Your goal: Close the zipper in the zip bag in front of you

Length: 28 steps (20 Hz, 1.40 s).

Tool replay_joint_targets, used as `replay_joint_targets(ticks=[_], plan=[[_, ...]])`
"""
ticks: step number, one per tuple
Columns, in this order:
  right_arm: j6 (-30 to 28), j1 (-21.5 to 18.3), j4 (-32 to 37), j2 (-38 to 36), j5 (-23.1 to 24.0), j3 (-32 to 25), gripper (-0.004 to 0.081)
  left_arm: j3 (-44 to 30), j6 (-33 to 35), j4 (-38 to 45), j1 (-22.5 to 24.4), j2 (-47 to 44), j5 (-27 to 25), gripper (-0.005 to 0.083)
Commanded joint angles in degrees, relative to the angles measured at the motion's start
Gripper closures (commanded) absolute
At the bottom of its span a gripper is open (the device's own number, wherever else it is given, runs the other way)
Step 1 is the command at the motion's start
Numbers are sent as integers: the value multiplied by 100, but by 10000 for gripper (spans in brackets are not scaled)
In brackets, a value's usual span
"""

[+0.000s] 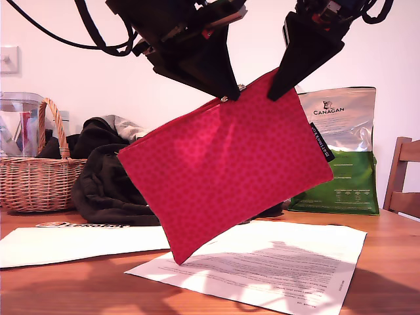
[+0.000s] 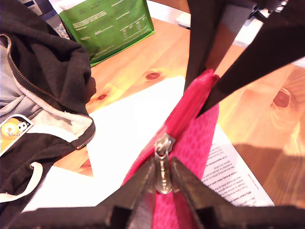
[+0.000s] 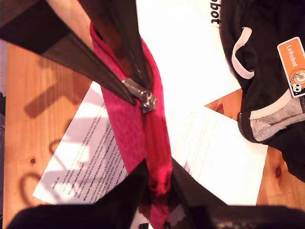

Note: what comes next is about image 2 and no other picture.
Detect printed white paper sheet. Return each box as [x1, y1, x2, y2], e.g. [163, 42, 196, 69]
[86, 75, 276, 208]

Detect black and grey jacket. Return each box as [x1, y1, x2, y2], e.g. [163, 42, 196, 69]
[0, 0, 97, 227]

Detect pink fabric zip pouch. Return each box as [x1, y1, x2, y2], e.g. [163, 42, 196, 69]
[121, 69, 220, 229]

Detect silver green pet food bag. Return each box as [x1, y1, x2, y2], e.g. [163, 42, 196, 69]
[58, 0, 155, 67]

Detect orange LeRobot sticker card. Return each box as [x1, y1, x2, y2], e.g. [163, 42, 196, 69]
[0, 114, 34, 157]

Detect blank white paper sheet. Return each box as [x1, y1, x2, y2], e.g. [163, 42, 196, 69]
[21, 166, 126, 213]

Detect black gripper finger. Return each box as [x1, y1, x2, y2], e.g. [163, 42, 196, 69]
[197, 0, 305, 118]
[184, 0, 225, 93]
[78, 158, 156, 229]
[170, 156, 239, 229]

